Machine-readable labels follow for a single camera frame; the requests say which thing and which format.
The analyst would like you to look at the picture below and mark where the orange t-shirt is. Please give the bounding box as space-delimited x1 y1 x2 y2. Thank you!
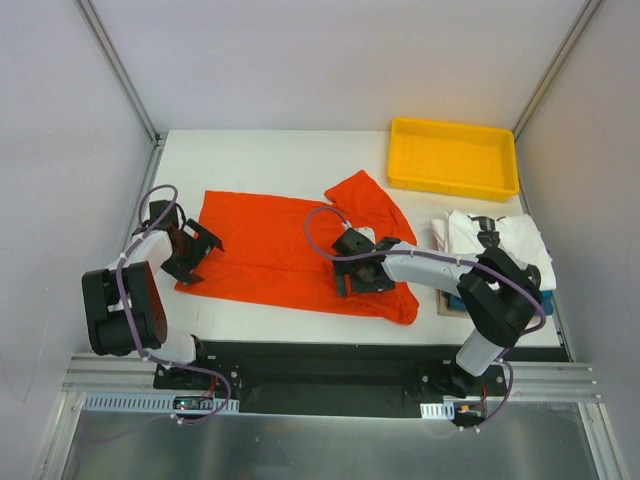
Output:
175 171 419 325

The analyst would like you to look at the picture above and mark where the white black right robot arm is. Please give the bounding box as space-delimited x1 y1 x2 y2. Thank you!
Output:
332 228 544 398

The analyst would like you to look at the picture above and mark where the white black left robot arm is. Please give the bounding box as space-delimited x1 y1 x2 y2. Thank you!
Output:
81 200 223 389

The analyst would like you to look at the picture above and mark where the white printed folded t-shirt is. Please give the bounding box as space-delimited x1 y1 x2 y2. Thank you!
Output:
430 210 557 292

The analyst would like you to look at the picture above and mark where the blue folded t-shirt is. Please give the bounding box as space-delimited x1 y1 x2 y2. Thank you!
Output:
458 288 553 325

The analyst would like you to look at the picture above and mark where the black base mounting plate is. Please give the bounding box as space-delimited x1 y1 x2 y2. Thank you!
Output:
152 341 506 417

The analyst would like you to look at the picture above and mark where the yellow plastic tray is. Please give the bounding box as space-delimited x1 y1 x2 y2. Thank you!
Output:
387 117 520 202

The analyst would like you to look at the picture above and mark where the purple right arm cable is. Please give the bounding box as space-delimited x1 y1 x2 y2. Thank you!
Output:
304 205 546 435

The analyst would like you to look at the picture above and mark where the left slotted cable duct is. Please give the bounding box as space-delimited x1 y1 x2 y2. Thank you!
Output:
84 393 240 415

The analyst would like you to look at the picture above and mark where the slotted cable duct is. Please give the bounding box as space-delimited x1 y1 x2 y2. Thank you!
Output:
420 402 455 420
84 393 240 415

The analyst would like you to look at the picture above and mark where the aluminium frame rail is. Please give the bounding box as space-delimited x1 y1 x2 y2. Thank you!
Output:
62 353 605 403

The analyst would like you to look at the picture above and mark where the right slotted cable duct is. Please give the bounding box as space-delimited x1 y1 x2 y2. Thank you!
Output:
420 402 455 420

